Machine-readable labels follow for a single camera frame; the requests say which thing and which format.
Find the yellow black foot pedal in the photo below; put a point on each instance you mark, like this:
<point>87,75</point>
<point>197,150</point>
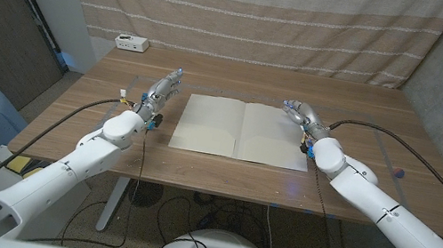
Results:
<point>18,163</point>

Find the cream paper file folder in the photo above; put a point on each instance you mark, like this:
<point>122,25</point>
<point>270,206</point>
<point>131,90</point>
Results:
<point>242,132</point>

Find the small red blue ball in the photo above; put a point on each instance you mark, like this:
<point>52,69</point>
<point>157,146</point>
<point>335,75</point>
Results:
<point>398,173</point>

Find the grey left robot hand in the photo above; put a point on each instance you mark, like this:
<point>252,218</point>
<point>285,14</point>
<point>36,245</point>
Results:
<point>159,93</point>

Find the beige striped cloth backdrop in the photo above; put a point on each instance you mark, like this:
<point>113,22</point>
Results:
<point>257,17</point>

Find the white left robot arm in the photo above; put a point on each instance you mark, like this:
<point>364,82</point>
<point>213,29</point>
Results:
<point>75,162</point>

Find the white power strip box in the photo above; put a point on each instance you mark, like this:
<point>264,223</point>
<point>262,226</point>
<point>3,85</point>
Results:
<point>131,42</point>

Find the black round floor fan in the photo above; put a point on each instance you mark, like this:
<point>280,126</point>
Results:
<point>144,194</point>

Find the white table leg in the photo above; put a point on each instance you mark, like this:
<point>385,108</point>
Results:
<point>114,200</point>

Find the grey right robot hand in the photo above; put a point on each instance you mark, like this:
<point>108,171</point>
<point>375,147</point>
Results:
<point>308,117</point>

